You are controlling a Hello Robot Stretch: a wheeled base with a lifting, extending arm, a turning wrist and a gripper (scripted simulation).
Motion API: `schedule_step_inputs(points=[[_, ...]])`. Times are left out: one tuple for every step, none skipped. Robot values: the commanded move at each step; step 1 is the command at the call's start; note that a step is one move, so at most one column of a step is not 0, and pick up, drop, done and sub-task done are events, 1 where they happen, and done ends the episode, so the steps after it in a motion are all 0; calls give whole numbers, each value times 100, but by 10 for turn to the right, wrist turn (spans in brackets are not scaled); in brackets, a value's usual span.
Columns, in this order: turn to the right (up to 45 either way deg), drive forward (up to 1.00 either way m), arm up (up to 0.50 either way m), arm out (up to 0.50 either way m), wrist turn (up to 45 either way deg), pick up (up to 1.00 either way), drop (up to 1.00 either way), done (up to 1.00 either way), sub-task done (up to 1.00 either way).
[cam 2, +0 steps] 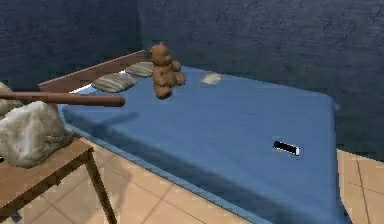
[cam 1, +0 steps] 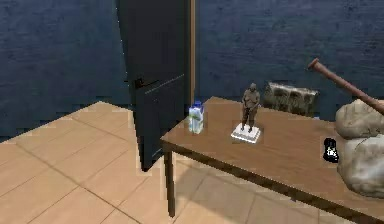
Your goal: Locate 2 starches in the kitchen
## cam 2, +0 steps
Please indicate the blue bed with wooden headboard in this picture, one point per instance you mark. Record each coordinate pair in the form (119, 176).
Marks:
(216, 126)

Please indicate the brown teddy bear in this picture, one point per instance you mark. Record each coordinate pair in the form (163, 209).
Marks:
(163, 71)

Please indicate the striped grey pillow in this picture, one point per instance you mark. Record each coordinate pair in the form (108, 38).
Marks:
(141, 69)
(114, 82)

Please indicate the brown wooden baseball bat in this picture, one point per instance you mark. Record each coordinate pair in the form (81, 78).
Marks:
(66, 98)

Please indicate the brown wooden side table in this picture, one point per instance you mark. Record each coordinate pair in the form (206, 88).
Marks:
(43, 173)

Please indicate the grey white rock shape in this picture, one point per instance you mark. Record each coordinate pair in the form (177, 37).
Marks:
(6, 101)
(30, 133)

